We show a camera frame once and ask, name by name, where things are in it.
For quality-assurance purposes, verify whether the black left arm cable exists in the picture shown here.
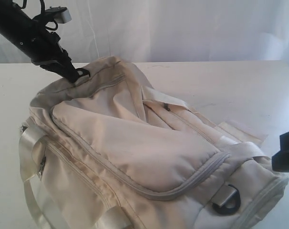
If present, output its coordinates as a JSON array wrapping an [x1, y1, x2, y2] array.
[[14, 0, 59, 33]]

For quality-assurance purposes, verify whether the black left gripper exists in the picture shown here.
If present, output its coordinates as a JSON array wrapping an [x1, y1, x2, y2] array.
[[30, 32, 84, 83]]

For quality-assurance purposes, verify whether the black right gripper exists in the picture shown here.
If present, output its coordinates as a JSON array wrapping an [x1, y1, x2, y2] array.
[[271, 132, 289, 172]]

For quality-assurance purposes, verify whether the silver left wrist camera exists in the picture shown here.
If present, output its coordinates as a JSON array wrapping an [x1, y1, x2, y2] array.
[[45, 7, 72, 24]]

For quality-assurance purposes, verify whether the beige fabric duffel bag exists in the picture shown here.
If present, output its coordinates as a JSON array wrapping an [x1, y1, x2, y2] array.
[[19, 57, 289, 229]]

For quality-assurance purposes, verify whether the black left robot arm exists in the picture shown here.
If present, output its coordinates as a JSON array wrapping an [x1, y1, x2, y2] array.
[[0, 0, 89, 83]]

